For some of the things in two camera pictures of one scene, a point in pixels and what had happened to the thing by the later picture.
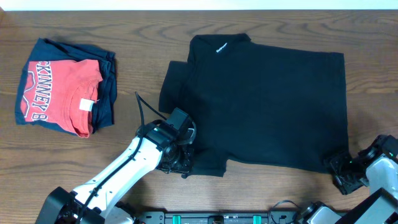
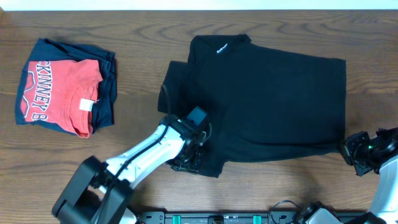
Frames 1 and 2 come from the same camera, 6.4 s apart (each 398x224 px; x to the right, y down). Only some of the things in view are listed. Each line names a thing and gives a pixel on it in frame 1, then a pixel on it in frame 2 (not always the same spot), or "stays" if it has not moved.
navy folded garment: (104, 111) stays
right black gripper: (345, 187) -> (347, 148)
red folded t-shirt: (63, 93) stays
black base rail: (279, 217) stays
